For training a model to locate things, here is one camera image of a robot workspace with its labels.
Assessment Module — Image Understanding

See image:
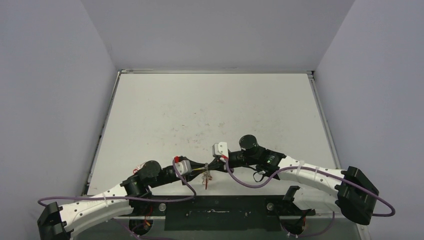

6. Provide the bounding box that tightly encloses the steel key organizer ring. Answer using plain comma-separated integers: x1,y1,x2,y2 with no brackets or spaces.
201,162,214,191

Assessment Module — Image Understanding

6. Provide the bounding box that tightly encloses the silver key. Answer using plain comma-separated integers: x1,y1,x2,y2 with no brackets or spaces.
135,162,146,170

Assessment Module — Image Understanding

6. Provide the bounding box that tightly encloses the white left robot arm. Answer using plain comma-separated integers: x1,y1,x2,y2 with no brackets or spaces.
37,156,200,240

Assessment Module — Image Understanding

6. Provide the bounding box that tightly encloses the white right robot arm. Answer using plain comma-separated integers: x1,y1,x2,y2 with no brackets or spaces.
212,134,379,225

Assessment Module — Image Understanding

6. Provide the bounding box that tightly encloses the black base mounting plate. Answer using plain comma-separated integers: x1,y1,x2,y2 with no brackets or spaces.
127,195,316,232

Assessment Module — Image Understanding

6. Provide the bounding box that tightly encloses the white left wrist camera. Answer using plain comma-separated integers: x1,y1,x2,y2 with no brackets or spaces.
173,156,192,177

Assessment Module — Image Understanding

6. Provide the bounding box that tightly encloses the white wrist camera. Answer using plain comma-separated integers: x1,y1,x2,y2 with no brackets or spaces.
173,156,192,177
212,142,229,158

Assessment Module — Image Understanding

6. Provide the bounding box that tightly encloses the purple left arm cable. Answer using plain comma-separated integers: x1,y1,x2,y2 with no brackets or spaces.
37,158,198,208

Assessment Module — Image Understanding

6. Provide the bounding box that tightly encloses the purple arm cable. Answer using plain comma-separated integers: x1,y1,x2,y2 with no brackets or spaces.
224,158,396,218
37,158,198,208

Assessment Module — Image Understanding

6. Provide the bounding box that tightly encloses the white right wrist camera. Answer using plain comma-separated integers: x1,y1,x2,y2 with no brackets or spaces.
212,142,229,158

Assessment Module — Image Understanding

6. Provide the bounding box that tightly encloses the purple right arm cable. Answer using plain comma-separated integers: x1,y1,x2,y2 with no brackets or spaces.
224,158,396,218

